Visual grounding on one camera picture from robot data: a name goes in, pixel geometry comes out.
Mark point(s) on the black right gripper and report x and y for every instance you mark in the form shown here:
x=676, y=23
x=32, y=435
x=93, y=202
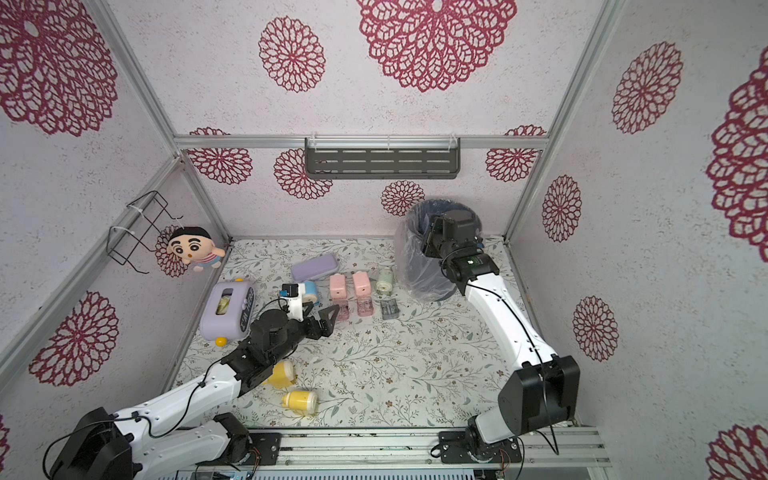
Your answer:
x=433, y=243

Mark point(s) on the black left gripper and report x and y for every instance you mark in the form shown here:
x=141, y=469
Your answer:
x=326, y=328

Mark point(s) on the blue pencil sharpener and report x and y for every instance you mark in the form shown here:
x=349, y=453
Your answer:
x=310, y=293

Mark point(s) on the pink pencil sharpener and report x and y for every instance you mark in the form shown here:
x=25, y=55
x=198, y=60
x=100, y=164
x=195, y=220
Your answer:
x=338, y=287
x=362, y=284

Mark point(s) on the pink sharpener shavings tray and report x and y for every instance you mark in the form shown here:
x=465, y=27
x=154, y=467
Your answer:
x=365, y=306

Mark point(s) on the yellow pencil sharpener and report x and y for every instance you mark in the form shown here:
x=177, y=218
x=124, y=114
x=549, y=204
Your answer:
x=283, y=375
x=301, y=401

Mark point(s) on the green pencil sharpener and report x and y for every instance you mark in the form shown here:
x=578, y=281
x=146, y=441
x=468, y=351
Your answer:
x=385, y=281

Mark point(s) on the clear sharpener shavings tray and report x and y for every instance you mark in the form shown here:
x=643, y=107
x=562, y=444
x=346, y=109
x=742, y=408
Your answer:
x=389, y=309

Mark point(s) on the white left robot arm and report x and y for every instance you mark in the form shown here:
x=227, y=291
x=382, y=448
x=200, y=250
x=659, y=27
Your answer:
x=184, y=426

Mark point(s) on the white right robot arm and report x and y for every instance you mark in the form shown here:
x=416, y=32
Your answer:
x=542, y=390

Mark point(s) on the purple pencil case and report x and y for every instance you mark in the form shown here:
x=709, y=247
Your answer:
x=315, y=268

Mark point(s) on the clear plastic bin liner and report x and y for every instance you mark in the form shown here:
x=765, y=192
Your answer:
x=418, y=274

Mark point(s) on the purple tissue box holder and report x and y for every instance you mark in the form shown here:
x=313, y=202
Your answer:
x=227, y=312

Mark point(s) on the Shin-chan plush doll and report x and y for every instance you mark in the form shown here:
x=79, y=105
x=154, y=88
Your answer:
x=195, y=247

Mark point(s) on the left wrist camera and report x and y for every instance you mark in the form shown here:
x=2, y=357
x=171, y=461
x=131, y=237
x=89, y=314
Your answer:
x=292, y=298

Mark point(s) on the grey wall shelf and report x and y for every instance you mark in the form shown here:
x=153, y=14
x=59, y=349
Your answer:
x=387, y=159

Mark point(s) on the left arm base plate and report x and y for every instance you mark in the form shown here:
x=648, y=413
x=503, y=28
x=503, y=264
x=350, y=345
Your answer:
x=257, y=448

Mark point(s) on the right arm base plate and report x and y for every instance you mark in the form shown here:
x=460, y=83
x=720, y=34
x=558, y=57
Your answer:
x=459, y=447

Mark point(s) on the black wire wall basket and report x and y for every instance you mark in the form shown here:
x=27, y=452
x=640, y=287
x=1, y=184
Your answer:
x=123, y=241

